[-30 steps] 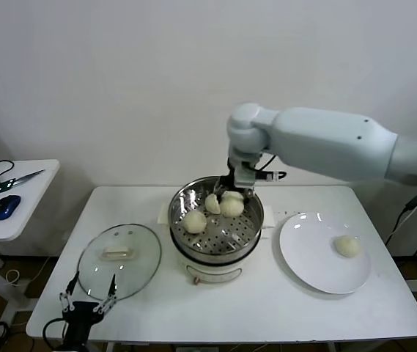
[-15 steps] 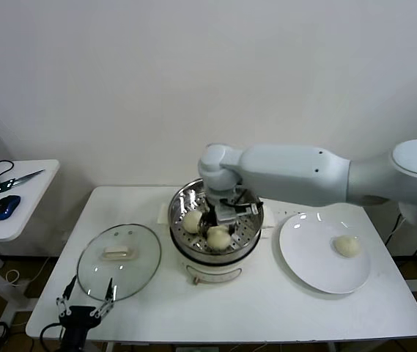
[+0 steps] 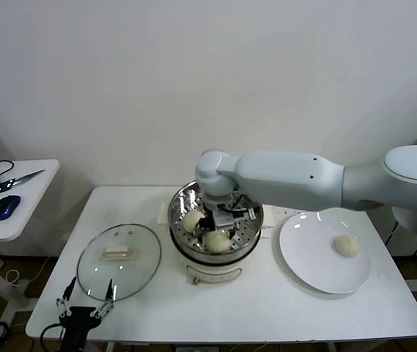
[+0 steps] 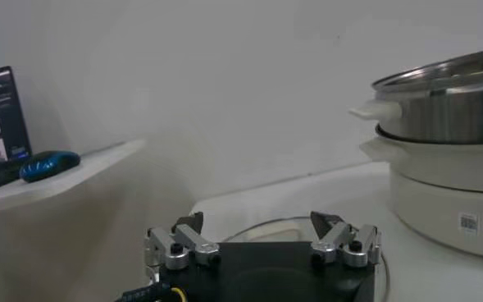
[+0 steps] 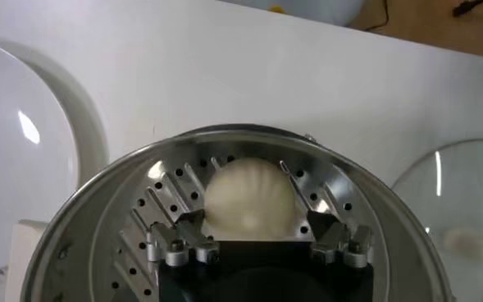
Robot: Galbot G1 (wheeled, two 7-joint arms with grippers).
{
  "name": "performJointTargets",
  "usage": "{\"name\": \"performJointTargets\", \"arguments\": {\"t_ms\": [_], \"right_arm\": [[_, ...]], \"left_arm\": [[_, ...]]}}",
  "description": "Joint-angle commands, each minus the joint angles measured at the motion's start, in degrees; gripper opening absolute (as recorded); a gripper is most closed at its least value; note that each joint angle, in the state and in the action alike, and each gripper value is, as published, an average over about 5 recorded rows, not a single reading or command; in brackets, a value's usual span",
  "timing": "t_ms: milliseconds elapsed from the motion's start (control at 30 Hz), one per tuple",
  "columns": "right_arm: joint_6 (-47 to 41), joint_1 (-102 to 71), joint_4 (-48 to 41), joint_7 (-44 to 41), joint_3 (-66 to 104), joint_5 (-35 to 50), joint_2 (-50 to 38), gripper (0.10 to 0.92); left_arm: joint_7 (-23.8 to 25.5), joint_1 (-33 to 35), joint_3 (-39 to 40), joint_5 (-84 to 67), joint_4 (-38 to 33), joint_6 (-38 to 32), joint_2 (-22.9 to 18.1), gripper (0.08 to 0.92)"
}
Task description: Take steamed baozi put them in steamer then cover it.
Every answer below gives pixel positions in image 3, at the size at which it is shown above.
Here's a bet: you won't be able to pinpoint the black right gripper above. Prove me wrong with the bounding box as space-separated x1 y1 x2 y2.
194 199 248 251

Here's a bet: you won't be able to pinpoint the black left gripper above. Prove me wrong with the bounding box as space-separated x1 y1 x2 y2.
56 276 116 352

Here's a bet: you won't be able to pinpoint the white steamed baozi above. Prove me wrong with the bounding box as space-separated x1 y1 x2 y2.
202 230 231 254
331 234 361 258
181 210 206 235

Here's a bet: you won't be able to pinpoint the glass pot lid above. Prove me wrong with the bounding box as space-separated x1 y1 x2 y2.
75 222 163 302

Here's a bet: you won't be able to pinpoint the stainless steel steamer basket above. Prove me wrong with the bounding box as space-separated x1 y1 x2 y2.
167 181 264 263

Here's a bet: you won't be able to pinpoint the white round plate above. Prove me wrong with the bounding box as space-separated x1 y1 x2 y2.
278 211 373 295

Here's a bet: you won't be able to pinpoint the white side table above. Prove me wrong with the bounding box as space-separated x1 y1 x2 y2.
0 159 61 320

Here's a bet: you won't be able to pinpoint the blue computer mouse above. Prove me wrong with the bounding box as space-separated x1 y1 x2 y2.
0 195 22 221

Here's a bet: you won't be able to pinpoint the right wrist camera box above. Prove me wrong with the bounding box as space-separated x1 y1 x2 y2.
213 207 259 230

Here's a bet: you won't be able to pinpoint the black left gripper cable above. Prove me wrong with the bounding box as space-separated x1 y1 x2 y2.
40 323 64 352

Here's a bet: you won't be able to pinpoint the white floor cable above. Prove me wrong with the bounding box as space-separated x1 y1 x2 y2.
4 269 24 287

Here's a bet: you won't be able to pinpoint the black handled scissors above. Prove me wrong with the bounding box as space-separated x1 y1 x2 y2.
0 160 45 195

